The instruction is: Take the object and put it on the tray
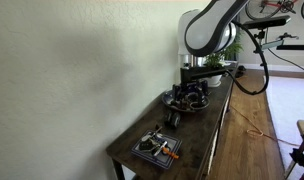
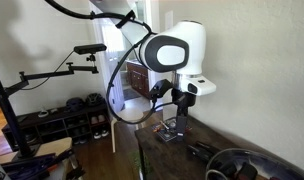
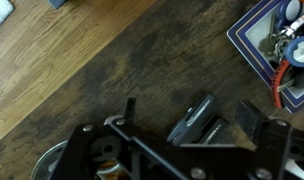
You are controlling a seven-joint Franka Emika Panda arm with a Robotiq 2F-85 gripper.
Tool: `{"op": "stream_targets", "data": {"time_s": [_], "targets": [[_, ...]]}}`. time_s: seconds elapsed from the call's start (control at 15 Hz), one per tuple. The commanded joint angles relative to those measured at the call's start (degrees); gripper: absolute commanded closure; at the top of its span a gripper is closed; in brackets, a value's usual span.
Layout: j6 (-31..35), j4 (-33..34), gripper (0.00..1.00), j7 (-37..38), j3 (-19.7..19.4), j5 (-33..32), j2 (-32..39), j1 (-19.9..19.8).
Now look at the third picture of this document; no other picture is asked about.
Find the black folding multi-tool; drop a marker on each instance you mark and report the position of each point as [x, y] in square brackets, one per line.
[195, 120]

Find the blue round tag holder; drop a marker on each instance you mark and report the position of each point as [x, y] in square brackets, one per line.
[300, 51]
[290, 10]

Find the metal key bunch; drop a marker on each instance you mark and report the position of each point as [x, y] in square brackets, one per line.
[272, 41]

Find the blue-rimmed rectangular tray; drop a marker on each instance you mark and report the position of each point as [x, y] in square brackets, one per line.
[248, 36]

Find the orange white pen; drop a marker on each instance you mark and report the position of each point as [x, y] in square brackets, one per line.
[300, 21]

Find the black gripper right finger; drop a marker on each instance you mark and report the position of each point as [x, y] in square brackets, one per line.
[278, 150]

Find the white fluffy rug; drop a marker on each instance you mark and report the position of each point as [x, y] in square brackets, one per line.
[0, 13]

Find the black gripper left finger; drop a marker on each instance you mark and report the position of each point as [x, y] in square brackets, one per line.
[92, 153]

